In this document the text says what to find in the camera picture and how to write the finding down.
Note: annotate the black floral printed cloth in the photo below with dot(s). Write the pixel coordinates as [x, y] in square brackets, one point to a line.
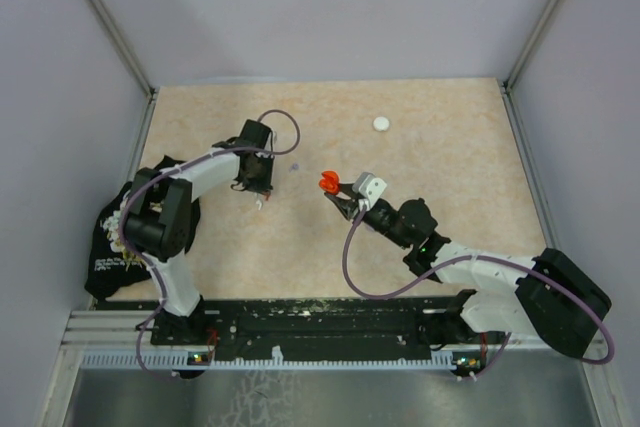
[110, 266]

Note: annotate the orange earbud charging case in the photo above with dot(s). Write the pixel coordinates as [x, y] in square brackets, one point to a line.
[330, 182]

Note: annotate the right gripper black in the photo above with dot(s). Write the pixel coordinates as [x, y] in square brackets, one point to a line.
[349, 205]

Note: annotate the aluminium frame corner post left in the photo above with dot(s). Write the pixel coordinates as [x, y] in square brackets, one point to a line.
[123, 48]

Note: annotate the aluminium frame corner post right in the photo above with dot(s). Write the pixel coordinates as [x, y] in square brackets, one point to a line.
[533, 41]

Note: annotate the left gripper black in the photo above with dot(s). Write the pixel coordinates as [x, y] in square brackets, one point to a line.
[264, 185]

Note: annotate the aluminium frame corner post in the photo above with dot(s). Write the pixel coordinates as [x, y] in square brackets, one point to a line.
[533, 41]
[123, 48]

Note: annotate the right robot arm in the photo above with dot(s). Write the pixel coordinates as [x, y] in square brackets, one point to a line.
[547, 296]

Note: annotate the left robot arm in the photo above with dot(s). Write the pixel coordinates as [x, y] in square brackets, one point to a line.
[157, 221]

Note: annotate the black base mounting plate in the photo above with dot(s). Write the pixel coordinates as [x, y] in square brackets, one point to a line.
[322, 329]

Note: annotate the white earbud charging case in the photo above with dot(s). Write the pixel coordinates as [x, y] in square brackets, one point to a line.
[381, 124]

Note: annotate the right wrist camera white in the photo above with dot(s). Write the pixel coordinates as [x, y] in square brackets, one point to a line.
[368, 189]

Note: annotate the white slotted cable duct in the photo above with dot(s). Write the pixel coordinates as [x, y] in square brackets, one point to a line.
[189, 360]

